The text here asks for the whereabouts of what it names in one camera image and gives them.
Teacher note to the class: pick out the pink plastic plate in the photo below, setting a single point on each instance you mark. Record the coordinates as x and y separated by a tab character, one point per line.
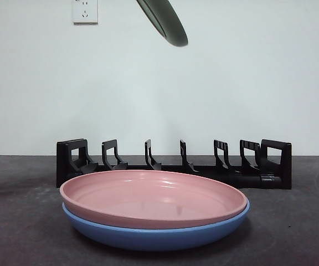
154	194

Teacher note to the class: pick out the blue plastic plate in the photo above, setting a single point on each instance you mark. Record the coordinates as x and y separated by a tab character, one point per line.
159	239

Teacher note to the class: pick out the green plastic plate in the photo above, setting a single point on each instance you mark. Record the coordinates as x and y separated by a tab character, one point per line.
167	22

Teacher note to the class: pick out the black plastic dish rack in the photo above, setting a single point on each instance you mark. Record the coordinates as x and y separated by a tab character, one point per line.
259	178

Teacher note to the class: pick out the white wall socket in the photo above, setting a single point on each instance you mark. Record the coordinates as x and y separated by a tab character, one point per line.
85	12

